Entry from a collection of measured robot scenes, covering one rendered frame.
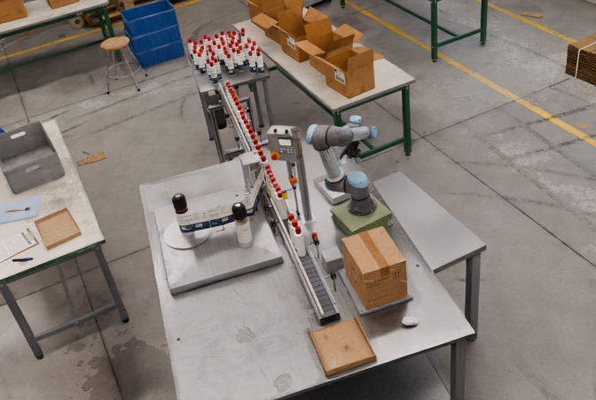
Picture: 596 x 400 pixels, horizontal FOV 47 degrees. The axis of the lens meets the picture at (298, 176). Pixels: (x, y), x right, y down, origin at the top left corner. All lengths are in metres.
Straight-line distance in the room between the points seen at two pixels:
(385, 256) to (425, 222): 0.71
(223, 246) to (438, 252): 1.28
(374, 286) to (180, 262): 1.22
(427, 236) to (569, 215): 1.81
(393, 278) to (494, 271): 1.64
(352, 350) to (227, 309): 0.76
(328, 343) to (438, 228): 1.07
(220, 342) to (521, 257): 2.48
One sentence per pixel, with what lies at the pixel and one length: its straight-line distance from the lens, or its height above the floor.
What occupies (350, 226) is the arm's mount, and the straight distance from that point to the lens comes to 4.09.
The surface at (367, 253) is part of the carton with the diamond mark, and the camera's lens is 3.59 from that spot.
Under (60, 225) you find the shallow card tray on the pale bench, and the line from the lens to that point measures 4.90.
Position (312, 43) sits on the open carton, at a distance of 6.16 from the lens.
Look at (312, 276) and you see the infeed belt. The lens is 3.85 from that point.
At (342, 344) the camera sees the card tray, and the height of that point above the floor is 0.83.
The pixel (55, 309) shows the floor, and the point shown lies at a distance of 5.53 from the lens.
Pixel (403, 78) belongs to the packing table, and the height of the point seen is 0.78.
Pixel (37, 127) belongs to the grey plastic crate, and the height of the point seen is 0.97.
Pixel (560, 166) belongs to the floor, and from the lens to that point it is 6.18.
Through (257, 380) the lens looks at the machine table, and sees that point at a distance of 3.49.
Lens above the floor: 3.55
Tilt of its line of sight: 35 degrees down
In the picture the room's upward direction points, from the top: 9 degrees counter-clockwise
